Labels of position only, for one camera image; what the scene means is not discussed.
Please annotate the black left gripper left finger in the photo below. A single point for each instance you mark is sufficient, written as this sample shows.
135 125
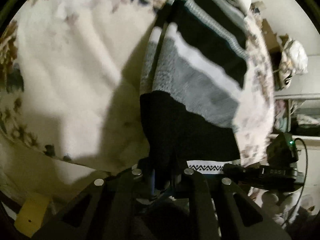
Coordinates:
106 211

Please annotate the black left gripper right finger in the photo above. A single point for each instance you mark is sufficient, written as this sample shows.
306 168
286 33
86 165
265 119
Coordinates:
219 209

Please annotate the black grey white striped sock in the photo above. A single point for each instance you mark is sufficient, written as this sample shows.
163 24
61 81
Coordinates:
197 55

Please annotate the black sock with patterned stripe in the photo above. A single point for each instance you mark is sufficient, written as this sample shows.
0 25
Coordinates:
177 136

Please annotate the white shelf unit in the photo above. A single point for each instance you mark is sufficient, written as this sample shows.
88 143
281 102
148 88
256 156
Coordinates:
297 115

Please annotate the yellow tag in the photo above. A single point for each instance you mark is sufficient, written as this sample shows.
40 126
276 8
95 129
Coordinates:
31 215

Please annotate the white crumpled cloth bundle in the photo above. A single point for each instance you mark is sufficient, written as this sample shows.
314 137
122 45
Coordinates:
294 61

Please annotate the floral fleece blanket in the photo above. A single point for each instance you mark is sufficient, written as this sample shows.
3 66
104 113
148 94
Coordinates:
70 87

